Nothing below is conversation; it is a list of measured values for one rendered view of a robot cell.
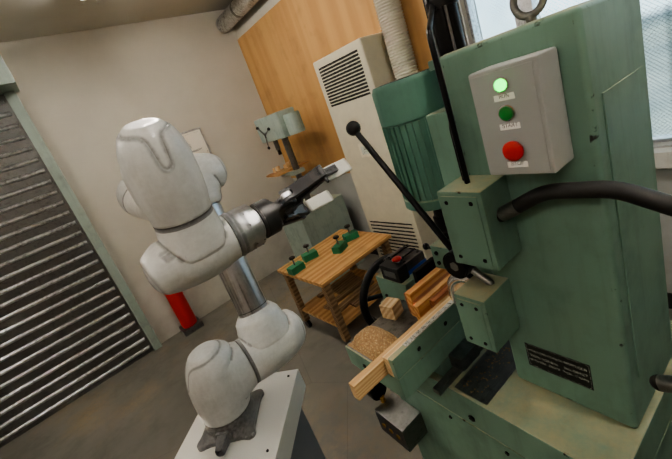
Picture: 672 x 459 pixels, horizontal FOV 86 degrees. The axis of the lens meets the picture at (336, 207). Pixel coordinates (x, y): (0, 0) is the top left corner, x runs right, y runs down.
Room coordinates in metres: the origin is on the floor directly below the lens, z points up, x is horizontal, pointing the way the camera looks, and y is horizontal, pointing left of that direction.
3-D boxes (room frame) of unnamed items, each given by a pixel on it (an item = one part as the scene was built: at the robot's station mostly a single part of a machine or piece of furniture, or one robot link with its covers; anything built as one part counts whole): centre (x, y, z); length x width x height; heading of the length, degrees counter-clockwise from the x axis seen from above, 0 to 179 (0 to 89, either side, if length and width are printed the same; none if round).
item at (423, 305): (0.87, -0.21, 0.93); 0.24 x 0.02 x 0.06; 121
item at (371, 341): (0.80, 0.02, 0.92); 0.14 x 0.09 x 0.04; 31
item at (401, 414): (0.85, 0.04, 0.58); 0.12 x 0.08 x 0.08; 31
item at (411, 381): (0.94, -0.18, 0.87); 0.61 x 0.30 x 0.06; 121
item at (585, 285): (0.61, -0.41, 1.16); 0.22 x 0.22 x 0.72; 31
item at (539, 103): (0.51, -0.30, 1.40); 0.10 x 0.06 x 0.16; 31
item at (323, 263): (2.38, 0.14, 0.32); 0.66 x 0.57 x 0.64; 124
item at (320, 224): (3.23, 0.21, 0.79); 0.62 x 0.48 x 1.58; 32
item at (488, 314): (0.62, -0.22, 1.02); 0.09 x 0.07 x 0.12; 121
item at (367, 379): (0.79, -0.13, 0.92); 0.54 x 0.02 x 0.04; 121
